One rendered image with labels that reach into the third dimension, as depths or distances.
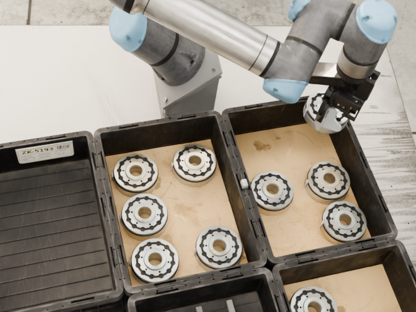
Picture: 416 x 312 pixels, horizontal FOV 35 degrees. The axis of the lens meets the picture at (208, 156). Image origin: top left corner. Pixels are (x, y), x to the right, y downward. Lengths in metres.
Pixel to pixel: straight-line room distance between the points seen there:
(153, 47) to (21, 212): 0.49
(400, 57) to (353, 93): 1.72
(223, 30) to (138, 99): 0.68
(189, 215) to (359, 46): 0.55
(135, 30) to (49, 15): 1.47
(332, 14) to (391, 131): 0.73
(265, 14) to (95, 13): 0.76
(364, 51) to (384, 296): 0.56
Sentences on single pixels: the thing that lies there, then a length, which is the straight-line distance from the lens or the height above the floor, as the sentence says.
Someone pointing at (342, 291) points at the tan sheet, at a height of 0.83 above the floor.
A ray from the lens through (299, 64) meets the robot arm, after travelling 1.23.
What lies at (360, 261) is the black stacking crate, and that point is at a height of 0.87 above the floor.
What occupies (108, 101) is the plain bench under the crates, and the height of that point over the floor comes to 0.70.
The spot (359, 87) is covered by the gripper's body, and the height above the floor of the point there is 1.16.
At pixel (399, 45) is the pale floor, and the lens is 3.15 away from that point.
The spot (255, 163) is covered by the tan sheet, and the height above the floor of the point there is 0.83.
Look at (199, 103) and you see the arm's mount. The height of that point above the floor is 0.78.
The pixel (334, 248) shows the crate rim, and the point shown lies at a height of 0.93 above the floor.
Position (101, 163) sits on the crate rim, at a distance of 1.46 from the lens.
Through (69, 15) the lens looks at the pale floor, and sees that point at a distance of 3.01.
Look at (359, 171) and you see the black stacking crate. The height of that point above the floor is 0.90.
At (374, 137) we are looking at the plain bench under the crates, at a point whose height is 0.70.
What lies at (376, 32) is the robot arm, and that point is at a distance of 1.24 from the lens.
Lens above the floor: 2.19
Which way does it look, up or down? 58 degrees down
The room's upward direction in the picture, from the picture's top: 11 degrees clockwise
